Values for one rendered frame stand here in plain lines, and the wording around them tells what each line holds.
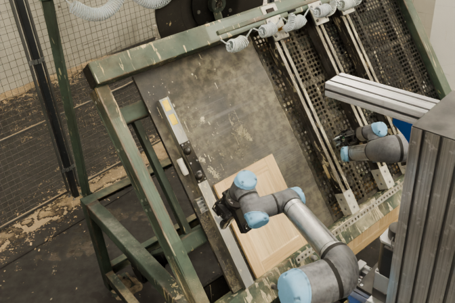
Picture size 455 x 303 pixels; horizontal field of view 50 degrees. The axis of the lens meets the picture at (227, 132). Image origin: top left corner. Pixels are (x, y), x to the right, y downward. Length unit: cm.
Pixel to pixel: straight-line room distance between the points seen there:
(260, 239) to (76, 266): 191
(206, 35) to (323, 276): 138
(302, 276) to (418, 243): 35
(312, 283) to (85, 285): 264
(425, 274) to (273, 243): 105
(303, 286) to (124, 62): 126
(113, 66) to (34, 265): 230
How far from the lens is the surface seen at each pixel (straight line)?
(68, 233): 428
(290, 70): 264
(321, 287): 138
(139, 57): 220
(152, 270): 266
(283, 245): 249
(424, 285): 161
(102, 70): 213
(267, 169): 247
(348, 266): 142
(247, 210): 167
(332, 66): 282
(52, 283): 392
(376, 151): 211
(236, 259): 233
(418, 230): 149
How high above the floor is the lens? 269
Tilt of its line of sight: 31 degrees down
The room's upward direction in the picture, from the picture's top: 5 degrees counter-clockwise
